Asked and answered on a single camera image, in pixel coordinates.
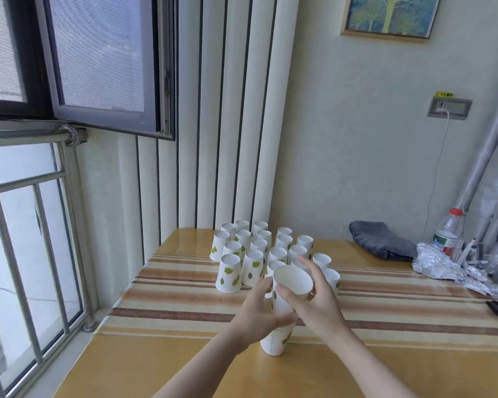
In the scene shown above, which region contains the grey folded cloth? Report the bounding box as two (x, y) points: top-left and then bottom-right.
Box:
(349, 221), (418, 262)

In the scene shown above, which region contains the white marker pen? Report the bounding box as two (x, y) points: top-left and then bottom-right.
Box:
(457, 238), (479, 266)

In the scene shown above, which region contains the person's right forearm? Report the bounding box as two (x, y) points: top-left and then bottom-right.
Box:
(327, 323), (417, 398)

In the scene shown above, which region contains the dark window frame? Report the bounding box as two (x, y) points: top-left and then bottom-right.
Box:
(0, 0), (56, 121)

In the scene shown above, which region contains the metal window railing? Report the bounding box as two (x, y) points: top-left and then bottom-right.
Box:
(0, 124), (98, 398)

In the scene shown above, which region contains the person's left hand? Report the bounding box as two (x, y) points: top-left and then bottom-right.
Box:
(231, 279), (299, 354)

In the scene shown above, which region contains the person's left forearm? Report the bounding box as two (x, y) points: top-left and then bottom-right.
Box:
(153, 327), (250, 398)

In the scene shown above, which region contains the person's right hand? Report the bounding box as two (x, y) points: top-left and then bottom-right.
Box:
(275, 255), (348, 341)

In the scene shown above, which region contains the grey curtain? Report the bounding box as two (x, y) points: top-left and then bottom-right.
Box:
(452, 78), (498, 263)

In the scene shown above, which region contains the grey open window sash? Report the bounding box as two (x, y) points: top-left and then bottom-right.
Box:
(33, 0), (177, 142)

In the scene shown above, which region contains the white leaf-print paper cup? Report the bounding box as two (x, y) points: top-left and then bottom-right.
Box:
(272, 265), (314, 303)

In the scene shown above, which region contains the striped yellow tablecloth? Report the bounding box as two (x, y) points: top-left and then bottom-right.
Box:
(54, 228), (498, 398)

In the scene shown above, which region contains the group of upturned paper cups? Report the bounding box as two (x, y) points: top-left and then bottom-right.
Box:
(209, 220), (342, 298)

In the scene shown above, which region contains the white ribbed wall panel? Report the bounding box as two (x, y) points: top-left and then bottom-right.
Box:
(135, 0), (299, 261)

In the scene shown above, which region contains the framed tree picture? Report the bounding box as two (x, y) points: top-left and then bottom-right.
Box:
(340, 0), (443, 41)

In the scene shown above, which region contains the clear plastic bottle red cap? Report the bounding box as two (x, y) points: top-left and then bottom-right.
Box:
(431, 208), (465, 261)

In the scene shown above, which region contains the nested stack of paper cups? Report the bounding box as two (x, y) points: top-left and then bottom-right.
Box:
(260, 288), (298, 356)

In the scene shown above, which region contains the white charging cable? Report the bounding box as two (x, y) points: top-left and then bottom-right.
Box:
(422, 108), (451, 242)

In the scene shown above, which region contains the grey wall socket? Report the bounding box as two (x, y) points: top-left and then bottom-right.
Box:
(427, 96), (473, 120)

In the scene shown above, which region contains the crumpled aluminium foil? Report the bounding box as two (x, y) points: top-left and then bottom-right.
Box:
(412, 242), (498, 302)

